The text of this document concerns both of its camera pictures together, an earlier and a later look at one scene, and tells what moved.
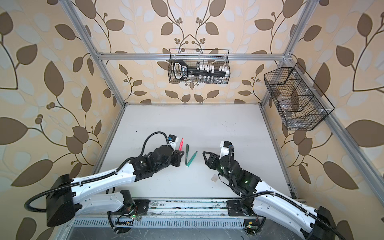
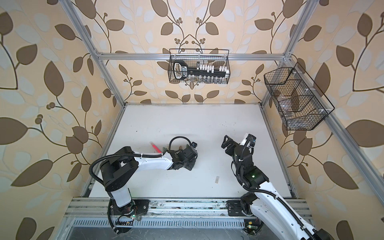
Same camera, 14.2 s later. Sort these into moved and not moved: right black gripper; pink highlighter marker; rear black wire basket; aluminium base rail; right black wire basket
Moved: pink highlighter marker; right black gripper
Not moved: rear black wire basket; right black wire basket; aluminium base rail
